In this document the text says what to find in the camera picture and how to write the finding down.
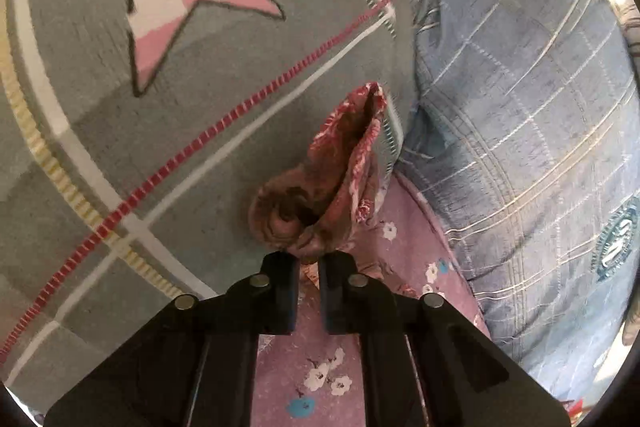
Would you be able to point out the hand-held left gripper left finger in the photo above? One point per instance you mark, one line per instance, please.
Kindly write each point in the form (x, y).
(287, 294)

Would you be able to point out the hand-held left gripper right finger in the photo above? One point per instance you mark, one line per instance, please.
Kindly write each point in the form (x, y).
(331, 294)

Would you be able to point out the red floral small garment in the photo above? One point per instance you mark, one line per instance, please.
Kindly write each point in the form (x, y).
(350, 187)

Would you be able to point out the pink floral bedsheet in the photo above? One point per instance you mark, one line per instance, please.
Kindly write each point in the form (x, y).
(405, 257)

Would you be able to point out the grey blanket with pink star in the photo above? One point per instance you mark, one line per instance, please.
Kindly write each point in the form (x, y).
(200, 82)

